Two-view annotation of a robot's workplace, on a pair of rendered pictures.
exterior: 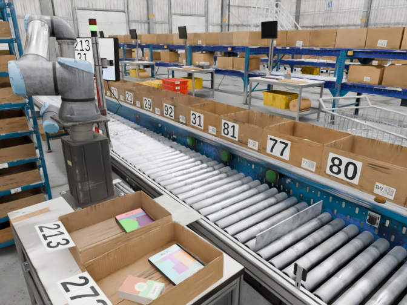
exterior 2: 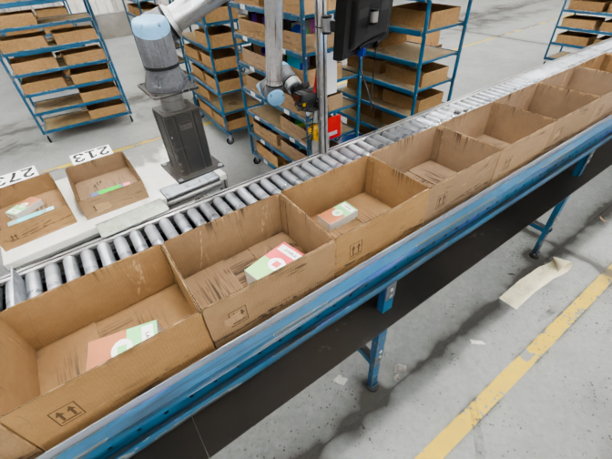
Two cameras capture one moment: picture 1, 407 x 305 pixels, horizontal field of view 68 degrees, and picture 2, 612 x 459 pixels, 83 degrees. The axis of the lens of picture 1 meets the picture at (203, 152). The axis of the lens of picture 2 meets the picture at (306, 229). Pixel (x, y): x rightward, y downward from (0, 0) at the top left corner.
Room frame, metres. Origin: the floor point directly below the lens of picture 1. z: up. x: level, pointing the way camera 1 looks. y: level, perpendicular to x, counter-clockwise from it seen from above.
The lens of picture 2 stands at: (2.17, -1.04, 1.68)
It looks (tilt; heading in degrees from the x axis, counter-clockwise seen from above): 41 degrees down; 95
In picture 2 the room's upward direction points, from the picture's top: 4 degrees counter-clockwise
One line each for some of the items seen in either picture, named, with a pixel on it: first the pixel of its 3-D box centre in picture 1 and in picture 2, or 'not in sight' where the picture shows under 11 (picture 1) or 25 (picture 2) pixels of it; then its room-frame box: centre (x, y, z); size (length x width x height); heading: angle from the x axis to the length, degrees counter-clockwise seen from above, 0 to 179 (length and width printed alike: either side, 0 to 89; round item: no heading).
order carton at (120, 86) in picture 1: (129, 92); (579, 96); (3.50, 0.85, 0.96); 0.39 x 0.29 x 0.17; 37
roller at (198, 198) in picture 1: (220, 191); (167, 259); (1.53, -0.09, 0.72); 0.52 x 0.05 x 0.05; 128
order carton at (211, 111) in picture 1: (217, 118); (352, 210); (2.26, -0.11, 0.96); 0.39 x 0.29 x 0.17; 38
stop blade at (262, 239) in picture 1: (291, 224); (21, 315); (1.14, -0.39, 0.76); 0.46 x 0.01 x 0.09; 128
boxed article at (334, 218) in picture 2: not in sight; (338, 216); (2.21, -0.06, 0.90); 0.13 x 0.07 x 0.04; 39
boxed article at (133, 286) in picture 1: (142, 291); (25, 208); (0.75, 0.20, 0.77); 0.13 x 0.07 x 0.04; 73
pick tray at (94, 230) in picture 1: (116, 226); (106, 182); (1.08, 0.37, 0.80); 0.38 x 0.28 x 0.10; 129
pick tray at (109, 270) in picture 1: (155, 271); (29, 208); (0.81, 0.16, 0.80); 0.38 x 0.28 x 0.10; 133
